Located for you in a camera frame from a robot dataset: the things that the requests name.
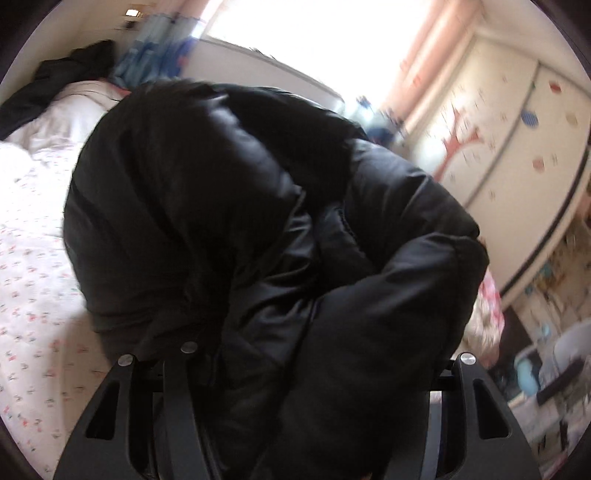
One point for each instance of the pink patterned cloth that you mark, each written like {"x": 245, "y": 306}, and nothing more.
{"x": 489, "y": 304}

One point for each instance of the dark clothing heap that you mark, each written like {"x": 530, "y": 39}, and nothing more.
{"x": 51, "y": 83}

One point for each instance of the window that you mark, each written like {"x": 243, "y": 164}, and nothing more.
{"x": 300, "y": 37}

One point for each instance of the blue patterned curtain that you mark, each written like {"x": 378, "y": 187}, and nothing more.
{"x": 147, "y": 55}

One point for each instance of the white pillow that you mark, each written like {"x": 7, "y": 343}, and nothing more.
{"x": 69, "y": 120}

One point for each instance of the pink curtain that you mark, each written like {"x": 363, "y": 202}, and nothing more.
{"x": 434, "y": 60}

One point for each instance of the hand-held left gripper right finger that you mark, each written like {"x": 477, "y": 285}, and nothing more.
{"x": 457, "y": 415}

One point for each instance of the white wardrobe with tree decal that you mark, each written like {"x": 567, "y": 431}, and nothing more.
{"x": 508, "y": 184}

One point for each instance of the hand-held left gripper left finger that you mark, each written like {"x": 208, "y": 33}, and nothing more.
{"x": 180, "y": 392}

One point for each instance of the small floral print quilt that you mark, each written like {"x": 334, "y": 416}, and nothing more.
{"x": 32, "y": 277}

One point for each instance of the wall socket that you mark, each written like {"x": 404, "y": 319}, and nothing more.
{"x": 134, "y": 11}

